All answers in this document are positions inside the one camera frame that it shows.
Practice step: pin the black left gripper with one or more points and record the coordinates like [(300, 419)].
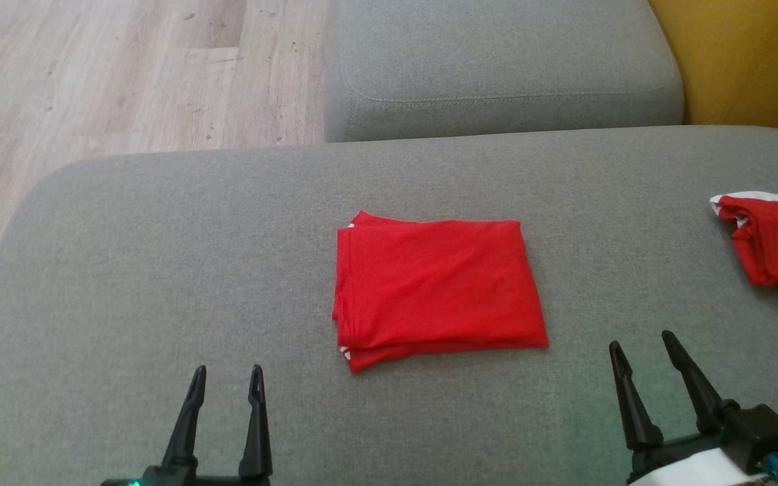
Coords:
[(179, 476)]

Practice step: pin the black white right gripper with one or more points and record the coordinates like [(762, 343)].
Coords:
[(757, 428)]

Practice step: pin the red white-trimmed jersey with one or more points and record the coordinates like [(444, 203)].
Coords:
[(436, 283)]

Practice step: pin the large grey sofa seat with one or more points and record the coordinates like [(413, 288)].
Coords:
[(159, 270)]

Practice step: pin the yellow upholstered block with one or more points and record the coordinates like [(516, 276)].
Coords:
[(747, 61)]

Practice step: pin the small grey sofa cushion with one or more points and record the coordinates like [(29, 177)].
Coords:
[(497, 61)]

